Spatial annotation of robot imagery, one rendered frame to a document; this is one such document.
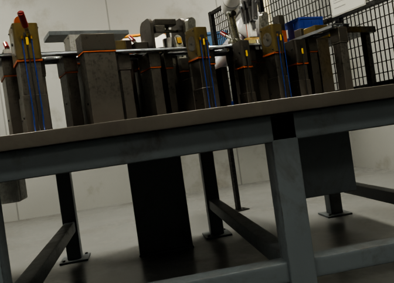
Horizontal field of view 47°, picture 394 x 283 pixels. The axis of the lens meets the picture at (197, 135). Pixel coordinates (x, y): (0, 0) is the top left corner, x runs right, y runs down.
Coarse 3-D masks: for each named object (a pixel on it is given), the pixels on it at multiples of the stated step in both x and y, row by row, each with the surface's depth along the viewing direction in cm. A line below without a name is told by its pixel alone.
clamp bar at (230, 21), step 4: (228, 12) 227; (232, 12) 225; (228, 16) 227; (232, 16) 229; (228, 20) 227; (232, 20) 228; (228, 24) 228; (232, 24) 228; (232, 28) 226; (236, 28) 227; (232, 32) 226; (236, 32) 227; (232, 36) 226; (236, 36) 227
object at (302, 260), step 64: (192, 128) 127; (256, 128) 129; (320, 128) 132; (0, 192) 144; (64, 192) 262; (320, 192) 158; (384, 192) 222; (0, 256) 119; (320, 256) 133; (384, 256) 135
